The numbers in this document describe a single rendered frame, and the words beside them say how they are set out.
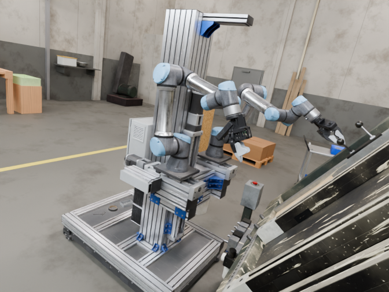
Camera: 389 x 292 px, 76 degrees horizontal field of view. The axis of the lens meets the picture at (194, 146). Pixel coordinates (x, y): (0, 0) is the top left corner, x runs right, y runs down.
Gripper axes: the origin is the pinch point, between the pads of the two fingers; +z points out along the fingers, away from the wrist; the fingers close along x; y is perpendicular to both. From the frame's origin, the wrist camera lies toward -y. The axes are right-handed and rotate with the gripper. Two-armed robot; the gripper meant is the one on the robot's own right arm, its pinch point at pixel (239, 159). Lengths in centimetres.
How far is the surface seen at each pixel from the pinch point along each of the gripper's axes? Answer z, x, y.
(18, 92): -223, 166, -609
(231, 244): 52, 20, -27
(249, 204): 43, 67, -33
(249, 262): 45.5, -6.8, -3.0
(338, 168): 20, 53, 32
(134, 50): -449, 675, -694
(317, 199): 25.0, 15.2, 25.9
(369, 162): 12, 17, 48
